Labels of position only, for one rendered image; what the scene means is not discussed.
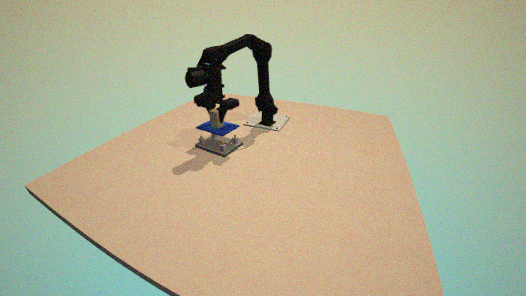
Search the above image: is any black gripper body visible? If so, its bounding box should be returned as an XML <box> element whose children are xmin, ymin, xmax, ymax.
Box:
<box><xmin>204</xmin><ymin>82</ymin><xmax>239</xmax><ymax>111</ymax></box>

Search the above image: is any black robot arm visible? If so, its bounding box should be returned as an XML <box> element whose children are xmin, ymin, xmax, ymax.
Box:
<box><xmin>185</xmin><ymin>34</ymin><xmax>278</xmax><ymax>127</ymax></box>

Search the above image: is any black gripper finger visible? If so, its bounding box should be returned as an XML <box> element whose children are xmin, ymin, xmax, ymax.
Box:
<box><xmin>205</xmin><ymin>103</ymin><xmax>216</xmax><ymax>114</ymax></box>
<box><xmin>216</xmin><ymin>107</ymin><xmax>228</xmax><ymax>123</ymax></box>

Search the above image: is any blue board with corner holes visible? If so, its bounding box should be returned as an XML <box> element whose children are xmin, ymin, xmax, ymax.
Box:
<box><xmin>196</xmin><ymin>108</ymin><xmax>239</xmax><ymax>136</ymax></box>

